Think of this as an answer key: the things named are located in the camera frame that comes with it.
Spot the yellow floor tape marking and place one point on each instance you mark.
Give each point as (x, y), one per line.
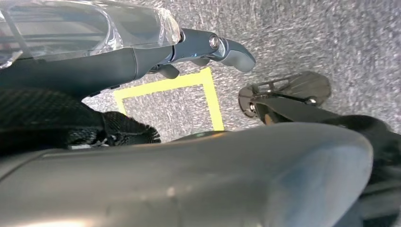
(213, 100)

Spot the grey robot leg shell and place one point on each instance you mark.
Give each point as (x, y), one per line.
(188, 181)

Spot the left robot arm sleeve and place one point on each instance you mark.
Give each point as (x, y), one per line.
(37, 119)

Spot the black left robot foot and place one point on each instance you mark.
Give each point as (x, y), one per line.
(307, 86)

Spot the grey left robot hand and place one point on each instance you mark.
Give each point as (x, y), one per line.
(94, 69)

